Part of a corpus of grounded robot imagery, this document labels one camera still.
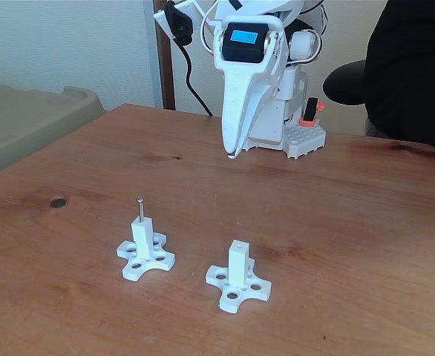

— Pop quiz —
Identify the white red gripper servo cable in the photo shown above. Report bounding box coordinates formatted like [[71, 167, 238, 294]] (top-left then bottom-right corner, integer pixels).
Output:
[[200, 2, 222, 59]]

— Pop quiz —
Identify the black camera cable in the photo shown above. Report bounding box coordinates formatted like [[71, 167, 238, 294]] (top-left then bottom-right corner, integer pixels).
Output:
[[179, 39, 214, 117]]

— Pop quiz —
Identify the person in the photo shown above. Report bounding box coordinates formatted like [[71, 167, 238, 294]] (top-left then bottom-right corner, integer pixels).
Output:
[[364, 0, 435, 156]]

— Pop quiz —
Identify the orange and black table clamp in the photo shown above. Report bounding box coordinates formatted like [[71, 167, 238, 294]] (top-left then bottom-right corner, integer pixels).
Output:
[[298, 96, 326, 128]]

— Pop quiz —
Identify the white red shoulder servo cable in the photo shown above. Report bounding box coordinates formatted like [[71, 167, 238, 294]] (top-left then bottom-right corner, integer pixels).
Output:
[[297, 5, 330, 65]]

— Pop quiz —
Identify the black webcam on white mount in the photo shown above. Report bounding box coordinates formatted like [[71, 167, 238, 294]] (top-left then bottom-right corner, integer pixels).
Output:
[[153, 0, 204, 44]]

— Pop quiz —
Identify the black chair armrest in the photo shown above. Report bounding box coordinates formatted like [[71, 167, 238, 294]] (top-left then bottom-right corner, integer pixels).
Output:
[[321, 59, 369, 107]]

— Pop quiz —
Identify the brown wooden post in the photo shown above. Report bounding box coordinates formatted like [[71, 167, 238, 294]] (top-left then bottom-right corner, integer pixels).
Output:
[[153, 0, 177, 111]]

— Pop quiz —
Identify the white cross-base post stand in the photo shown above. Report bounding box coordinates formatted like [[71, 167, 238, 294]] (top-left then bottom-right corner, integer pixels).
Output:
[[116, 217, 176, 282], [205, 239, 272, 314]]

